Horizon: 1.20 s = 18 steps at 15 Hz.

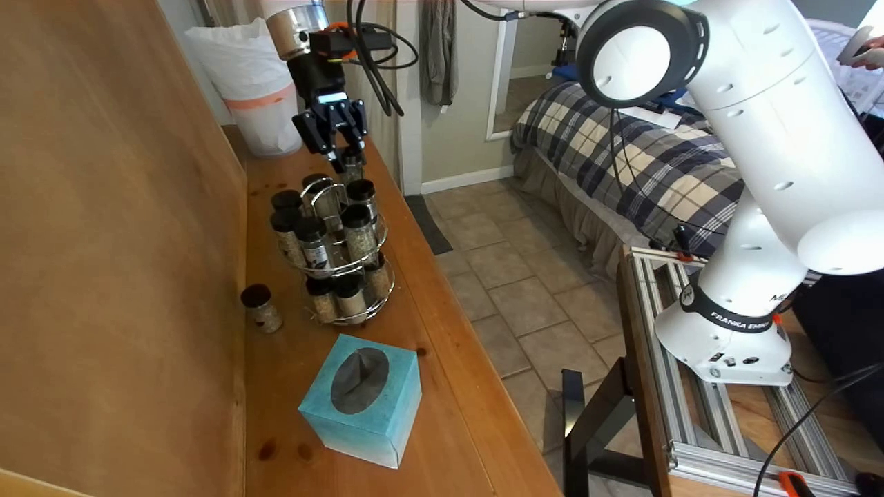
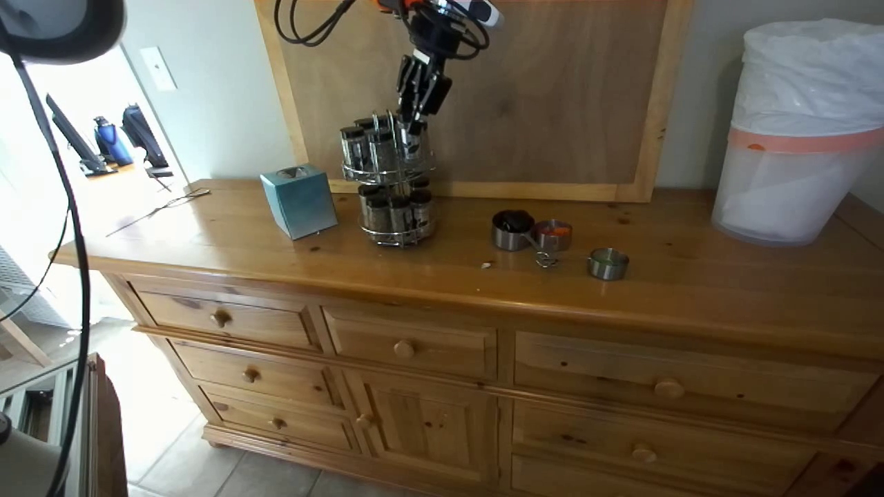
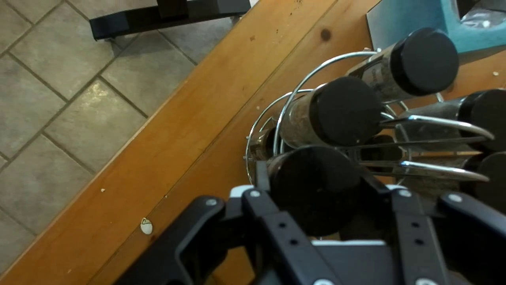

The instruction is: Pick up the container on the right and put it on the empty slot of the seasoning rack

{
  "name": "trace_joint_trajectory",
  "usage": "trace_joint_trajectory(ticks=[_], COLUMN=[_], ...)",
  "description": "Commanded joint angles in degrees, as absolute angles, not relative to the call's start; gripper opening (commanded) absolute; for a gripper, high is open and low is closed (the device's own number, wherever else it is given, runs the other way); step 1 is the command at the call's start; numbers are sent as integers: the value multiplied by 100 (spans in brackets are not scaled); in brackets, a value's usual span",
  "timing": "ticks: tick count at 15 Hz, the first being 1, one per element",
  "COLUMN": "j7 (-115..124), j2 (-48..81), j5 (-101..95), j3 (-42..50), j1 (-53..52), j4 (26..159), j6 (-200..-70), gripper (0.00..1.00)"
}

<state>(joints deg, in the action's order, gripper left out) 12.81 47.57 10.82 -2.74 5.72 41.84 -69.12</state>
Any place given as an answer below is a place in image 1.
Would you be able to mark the white framed mirror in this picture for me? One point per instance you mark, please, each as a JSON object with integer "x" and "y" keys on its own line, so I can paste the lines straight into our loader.
{"x": 515, "y": 72}

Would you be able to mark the black metal stand foot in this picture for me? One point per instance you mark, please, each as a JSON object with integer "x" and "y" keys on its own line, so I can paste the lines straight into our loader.
{"x": 589, "y": 424}

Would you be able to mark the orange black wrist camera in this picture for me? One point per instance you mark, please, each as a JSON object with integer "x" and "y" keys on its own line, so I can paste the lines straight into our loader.
{"x": 337, "y": 41}

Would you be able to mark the pine wood dresser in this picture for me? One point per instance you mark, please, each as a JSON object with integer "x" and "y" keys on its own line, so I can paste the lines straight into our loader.
{"x": 442, "y": 388}

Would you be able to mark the dark hanging garment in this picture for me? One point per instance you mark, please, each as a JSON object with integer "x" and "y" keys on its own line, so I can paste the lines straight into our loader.
{"x": 440, "y": 51}

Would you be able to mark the aluminium extrusion robot frame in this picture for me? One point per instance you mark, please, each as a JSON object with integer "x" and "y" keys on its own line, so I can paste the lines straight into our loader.
{"x": 651, "y": 367}

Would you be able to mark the large plywood board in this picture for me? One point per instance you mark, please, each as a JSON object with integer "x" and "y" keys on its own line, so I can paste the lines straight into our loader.
{"x": 112, "y": 229}

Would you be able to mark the black red clamp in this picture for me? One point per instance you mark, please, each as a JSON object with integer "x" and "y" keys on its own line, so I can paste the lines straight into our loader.
{"x": 685, "y": 240}

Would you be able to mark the bed with plaid blanket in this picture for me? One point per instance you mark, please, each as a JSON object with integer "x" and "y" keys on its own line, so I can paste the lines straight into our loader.
{"x": 645, "y": 154}

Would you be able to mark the black lid spice jar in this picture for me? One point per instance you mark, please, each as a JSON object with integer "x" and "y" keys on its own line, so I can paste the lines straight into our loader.
{"x": 322, "y": 298}
{"x": 350, "y": 167}
{"x": 312, "y": 240}
{"x": 357, "y": 229}
{"x": 285, "y": 223}
{"x": 359, "y": 192}
{"x": 350, "y": 297}
{"x": 260, "y": 308}

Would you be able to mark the orange clamp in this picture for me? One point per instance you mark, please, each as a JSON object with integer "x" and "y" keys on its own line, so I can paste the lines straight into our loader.
{"x": 794, "y": 484}

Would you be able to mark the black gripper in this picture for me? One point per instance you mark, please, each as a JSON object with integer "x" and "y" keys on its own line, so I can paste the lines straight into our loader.
{"x": 322, "y": 85}

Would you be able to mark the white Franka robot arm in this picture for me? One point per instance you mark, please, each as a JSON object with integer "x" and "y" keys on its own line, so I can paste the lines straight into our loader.
{"x": 783, "y": 120}

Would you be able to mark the black cabinet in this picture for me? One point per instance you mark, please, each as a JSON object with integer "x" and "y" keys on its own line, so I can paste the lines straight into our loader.
{"x": 844, "y": 360}

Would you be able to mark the white papers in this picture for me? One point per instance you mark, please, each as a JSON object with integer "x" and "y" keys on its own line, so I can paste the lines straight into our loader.
{"x": 866, "y": 63}

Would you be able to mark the white lined trash bin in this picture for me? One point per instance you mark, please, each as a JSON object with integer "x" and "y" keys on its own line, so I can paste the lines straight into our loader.
{"x": 250, "y": 83}

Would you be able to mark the teal tissue box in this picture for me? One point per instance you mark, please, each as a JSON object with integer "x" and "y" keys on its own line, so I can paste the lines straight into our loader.
{"x": 364, "y": 395}

